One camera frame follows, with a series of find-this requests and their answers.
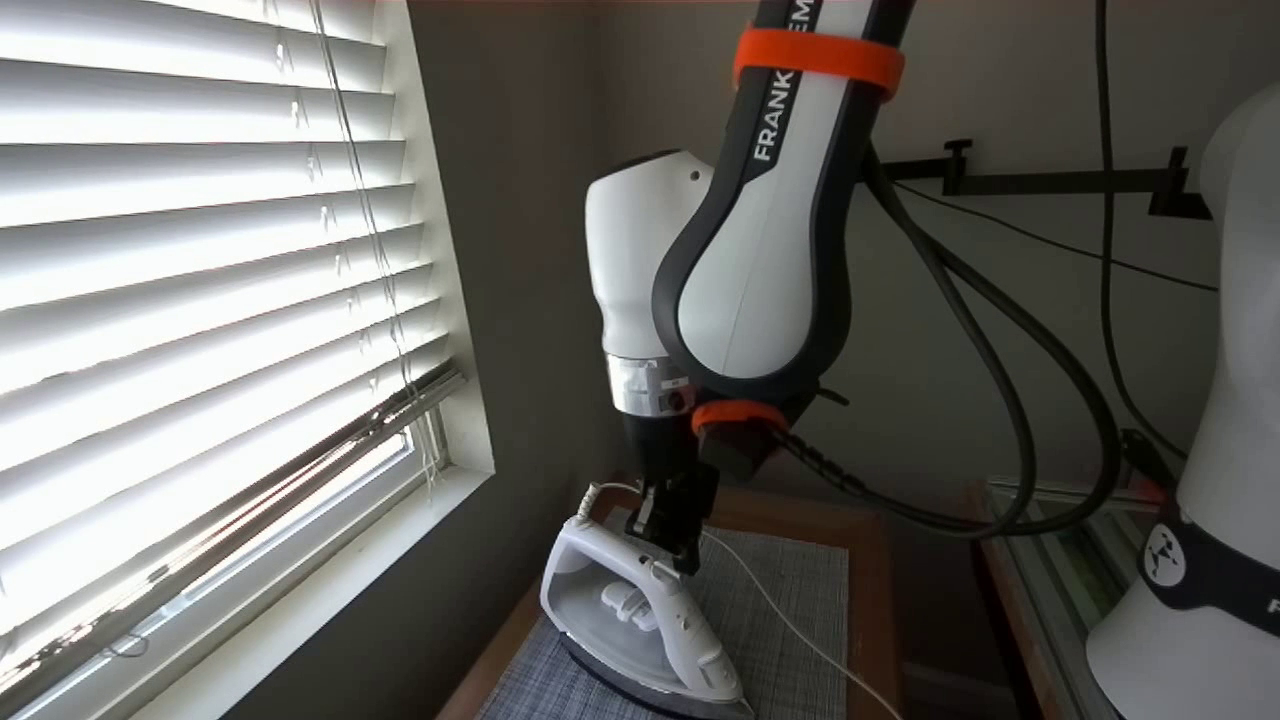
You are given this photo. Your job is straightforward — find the wooden side table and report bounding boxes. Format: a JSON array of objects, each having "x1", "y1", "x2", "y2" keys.
[{"x1": 433, "y1": 485, "x2": 910, "y2": 720}]

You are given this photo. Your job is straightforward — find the orange velcro strap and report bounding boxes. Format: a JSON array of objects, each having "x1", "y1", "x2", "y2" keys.
[
  {"x1": 689, "y1": 396, "x2": 794, "y2": 441},
  {"x1": 727, "y1": 24, "x2": 910, "y2": 101}
]

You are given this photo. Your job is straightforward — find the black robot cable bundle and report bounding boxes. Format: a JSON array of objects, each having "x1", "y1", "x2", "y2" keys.
[{"x1": 777, "y1": 0, "x2": 1205, "y2": 542}]

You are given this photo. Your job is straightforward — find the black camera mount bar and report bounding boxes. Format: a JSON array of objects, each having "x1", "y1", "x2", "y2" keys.
[{"x1": 878, "y1": 135, "x2": 1215, "y2": 225}]

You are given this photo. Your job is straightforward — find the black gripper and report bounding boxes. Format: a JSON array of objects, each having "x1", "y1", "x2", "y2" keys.
[{"x1": 619, "y1": 413, "x2": 727, "y2": 580}]

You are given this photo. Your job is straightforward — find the white iron power cord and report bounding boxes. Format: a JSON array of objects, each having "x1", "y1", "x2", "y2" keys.
[{"x1": 701, "y1": 527, "x2": 914, "y2": 720}]

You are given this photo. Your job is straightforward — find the white window blinds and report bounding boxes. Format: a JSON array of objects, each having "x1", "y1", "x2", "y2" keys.
[{"x1": 0, "y1": 0, "x2": 471, "y2": 702}]

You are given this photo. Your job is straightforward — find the white steam iron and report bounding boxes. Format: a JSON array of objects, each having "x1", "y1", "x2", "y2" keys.
[{"x1": 536, "y1": 479, "x2": 760, "y2": 720}]

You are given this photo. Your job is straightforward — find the aluminium rail robot base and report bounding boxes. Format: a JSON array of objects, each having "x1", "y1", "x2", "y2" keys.
[{"x1": 980, "y1": 474, "x2": 1184, "y2": 720}]

